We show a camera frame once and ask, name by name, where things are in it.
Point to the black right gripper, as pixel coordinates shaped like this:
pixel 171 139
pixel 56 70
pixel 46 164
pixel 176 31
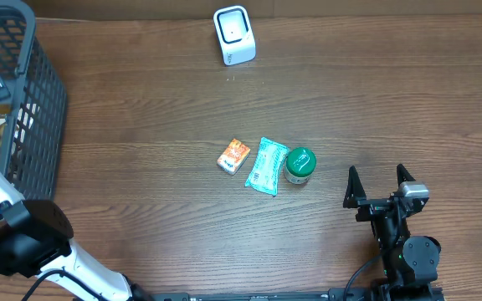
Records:
pixel 355 197

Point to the green lid jar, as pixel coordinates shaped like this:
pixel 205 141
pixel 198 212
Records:
pixel 299 165

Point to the teal tissue pack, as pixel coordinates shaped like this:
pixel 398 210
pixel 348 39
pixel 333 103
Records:
pixel 264 176

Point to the orange snack box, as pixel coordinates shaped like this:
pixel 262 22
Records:
pixel 233 156

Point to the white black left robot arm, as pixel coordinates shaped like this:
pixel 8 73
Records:
pixel 36 239

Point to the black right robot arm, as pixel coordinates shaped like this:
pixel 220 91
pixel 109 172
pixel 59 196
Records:
pixel 409 262

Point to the white barcode scanner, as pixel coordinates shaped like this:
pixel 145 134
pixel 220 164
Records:
pixel 235 35

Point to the grey plastic mesh basket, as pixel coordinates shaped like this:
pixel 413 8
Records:
pixel 34 125

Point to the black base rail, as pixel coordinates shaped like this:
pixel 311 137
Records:
pixel 333 294

